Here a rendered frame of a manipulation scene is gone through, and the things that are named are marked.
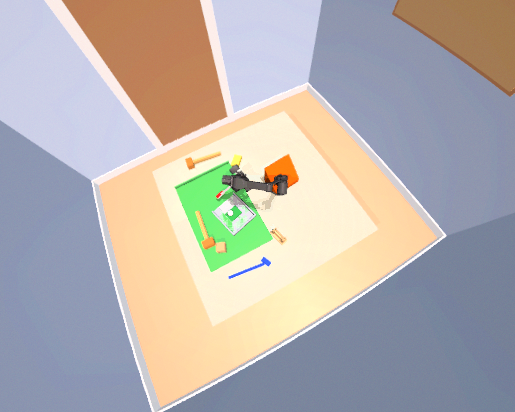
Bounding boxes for green flat mat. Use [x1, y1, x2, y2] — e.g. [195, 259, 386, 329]
[176, 163, 273, 273]

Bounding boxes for yellow block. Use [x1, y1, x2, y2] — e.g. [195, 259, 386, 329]
[231, 154, 242, 167]

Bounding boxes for blue golf putter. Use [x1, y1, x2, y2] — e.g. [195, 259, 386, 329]
[228, 258, 271, 279]

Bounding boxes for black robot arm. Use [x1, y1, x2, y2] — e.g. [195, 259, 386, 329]
[221, 174, 289, 196]

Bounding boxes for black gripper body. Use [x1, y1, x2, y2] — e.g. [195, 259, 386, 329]
[229, 164, 251, 192]

